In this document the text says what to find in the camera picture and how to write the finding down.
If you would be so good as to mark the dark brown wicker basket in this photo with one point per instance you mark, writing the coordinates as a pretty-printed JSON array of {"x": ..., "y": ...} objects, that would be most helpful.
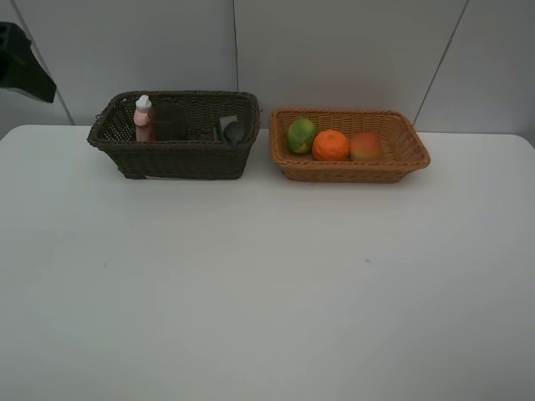
[{"x": 201, "y": 157}]

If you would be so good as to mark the dark green pump bottle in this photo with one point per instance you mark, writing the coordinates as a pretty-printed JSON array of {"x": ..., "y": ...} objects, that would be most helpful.
[{"x": 232, "y": 130}]

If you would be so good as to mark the pink bottle white cap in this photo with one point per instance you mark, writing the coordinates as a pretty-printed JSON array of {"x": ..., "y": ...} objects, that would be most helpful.
[{"x": 144, "y": 130}]

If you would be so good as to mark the light brown wicker basket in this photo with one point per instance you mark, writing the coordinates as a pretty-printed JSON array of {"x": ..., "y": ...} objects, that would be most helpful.
[{"x": 402, "y": 150}]

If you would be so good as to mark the green lime fruit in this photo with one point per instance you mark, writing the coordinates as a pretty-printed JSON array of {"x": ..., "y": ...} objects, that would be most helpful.
[{"x": 301, "y": 135}]

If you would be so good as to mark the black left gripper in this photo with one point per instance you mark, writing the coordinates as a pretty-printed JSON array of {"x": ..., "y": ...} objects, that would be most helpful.
[{"x": 20, "y": 69}]

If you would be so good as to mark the translucent purple plastic cup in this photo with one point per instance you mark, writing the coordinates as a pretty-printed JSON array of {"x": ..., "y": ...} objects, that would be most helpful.
[{"x": 169, "y": 122}]

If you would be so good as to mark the red yellow peach fruit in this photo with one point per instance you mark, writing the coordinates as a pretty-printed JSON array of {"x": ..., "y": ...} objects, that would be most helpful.
[{"x": 365, "y": 146}]

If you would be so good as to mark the orange mandarin fruit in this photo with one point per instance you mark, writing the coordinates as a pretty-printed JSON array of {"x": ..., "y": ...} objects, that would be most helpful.
[{"x": 331, "y": 145}]

